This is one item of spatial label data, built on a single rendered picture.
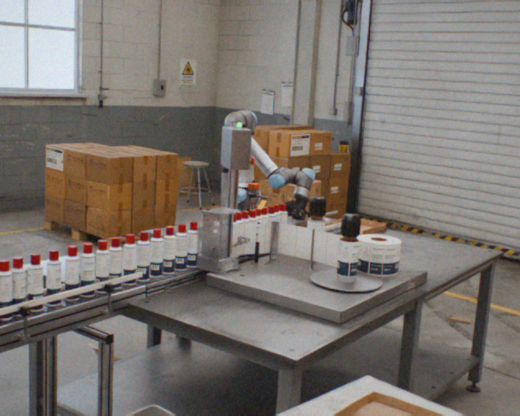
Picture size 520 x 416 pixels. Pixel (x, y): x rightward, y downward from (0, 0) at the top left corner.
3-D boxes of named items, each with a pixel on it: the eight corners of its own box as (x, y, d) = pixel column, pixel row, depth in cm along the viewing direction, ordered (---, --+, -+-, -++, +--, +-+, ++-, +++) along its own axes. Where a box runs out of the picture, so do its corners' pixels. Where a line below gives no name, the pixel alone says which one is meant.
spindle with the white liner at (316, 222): (316, 260, 338) (321, 198, 332) (300, 257, 343) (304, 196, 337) (326, 257, 345) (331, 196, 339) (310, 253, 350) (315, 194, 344)
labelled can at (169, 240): (168, 276, 300) (170, 229, 296) (159, 273, 303) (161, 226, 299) (177, 273, 304) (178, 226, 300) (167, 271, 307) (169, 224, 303)
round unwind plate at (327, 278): (360, 298, 284) (360, 295, 284) (296, 281, 302) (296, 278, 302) (394, 282, 309) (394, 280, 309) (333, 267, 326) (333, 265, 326)
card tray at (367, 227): (361, 237, 415) (362, 230, 414) (323, 229, 430) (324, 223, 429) (385, 229, 438) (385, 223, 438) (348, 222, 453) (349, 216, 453)
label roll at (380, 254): (350, 263, 337) (352, 233, 334) (392, 264, 338) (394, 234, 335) (359, 275, 317) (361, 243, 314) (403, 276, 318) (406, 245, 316)
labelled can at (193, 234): (192, 269, 311) (194, 224, 308) (183, 267, 314) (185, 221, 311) (200, 267, 316) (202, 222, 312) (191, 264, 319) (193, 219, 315)
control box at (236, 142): (229, 170, 333) (232, 129, 329) (219, 164, 349) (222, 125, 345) (250, 170, 336) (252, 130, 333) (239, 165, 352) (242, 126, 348)
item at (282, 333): (296, 366, 233) (296, 360, 232) (17, 270, 319) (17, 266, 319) (503, 255, 400) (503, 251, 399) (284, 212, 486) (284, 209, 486)
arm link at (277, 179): (226, 109, 368) (286, 181, 362) (236, 107, 378) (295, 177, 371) (212, 124, 374) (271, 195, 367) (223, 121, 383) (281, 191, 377)
